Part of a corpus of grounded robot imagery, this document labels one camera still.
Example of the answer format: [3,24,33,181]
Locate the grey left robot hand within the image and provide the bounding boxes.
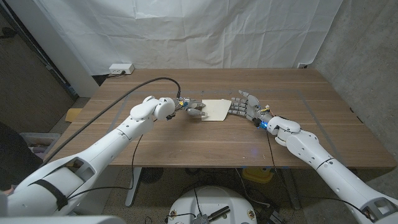
[174,96,208,119]

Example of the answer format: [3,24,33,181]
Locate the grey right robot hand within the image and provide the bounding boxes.
[228,90,274,128]

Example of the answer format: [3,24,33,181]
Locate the cream paper envelope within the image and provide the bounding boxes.
[200,98,233,122]

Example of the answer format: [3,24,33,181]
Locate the yellow object under table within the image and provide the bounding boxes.
[241,167,274,184]

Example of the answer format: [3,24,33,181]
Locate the white wrinkled backdrop sheet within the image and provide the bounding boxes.
[32,0,345,77]

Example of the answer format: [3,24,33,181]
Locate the black round floor object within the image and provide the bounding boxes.
[139,167,164,184]

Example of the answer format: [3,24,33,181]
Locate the white power strip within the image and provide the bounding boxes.
[108,63,136,75]

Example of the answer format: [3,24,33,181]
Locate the white table leg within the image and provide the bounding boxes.
[124,167,143,207]

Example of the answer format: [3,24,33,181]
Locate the grey table leg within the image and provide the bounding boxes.
[281,167,302,210]

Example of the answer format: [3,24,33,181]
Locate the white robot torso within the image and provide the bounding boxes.
[167,185,258,224]

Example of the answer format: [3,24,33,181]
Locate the tan cardboard piece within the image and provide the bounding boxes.
[64,107,83,123]

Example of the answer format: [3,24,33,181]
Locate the clear plastic storage bin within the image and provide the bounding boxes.
[19,132,62,156]

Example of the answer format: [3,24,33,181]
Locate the person in dark clothing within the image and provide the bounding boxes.
[0,121,43,190]

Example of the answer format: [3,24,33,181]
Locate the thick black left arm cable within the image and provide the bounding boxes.
[39,77,182,167]

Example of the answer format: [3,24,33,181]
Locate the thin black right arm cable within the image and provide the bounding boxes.
[266,129,277,170]

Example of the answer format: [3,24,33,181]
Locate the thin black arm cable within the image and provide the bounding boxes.
[66,118,158,200]
[266,129,277,170]

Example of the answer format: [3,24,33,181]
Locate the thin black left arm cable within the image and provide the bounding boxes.
[66,118,158,200]

